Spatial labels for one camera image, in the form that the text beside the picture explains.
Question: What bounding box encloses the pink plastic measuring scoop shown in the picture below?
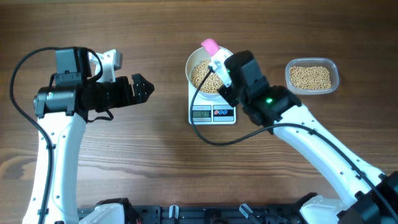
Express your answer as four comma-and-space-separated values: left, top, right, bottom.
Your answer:
201, 39, 220, 57

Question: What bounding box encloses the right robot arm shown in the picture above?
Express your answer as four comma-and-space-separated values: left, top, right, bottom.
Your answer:
221, 50, 397, 223

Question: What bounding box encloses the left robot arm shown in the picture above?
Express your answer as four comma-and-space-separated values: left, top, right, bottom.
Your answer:
22, 47, 155, 223

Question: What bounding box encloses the white digital kitchen scale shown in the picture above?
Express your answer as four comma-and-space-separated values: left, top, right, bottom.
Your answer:
188, 83, 236, 125

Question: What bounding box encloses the white bowl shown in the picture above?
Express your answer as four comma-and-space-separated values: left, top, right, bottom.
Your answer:
185, 47, 223, 94

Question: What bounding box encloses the soybeans pile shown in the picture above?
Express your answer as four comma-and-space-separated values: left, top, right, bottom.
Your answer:
289, 66, 331, 90

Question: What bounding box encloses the clear plastic container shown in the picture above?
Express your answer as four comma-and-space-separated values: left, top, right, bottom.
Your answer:
285, 58, 340, 95

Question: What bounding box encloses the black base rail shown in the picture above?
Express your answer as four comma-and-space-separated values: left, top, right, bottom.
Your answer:
133, 204, 306, 224

